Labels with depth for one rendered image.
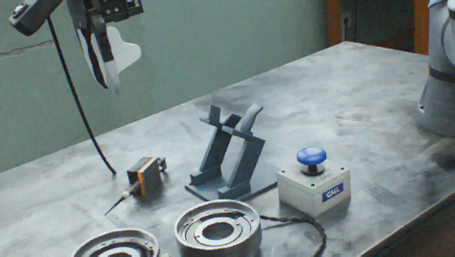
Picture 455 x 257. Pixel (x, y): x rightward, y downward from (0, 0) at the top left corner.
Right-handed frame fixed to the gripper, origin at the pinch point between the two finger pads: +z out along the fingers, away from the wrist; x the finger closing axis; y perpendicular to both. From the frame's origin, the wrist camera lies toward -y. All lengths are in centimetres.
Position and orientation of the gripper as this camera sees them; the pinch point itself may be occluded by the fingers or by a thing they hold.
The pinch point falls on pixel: (105, 84)
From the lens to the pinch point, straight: 82.8
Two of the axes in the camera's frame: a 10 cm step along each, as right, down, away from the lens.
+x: -5.2, -2.3, 8.2
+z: 2.0, 9.0, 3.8
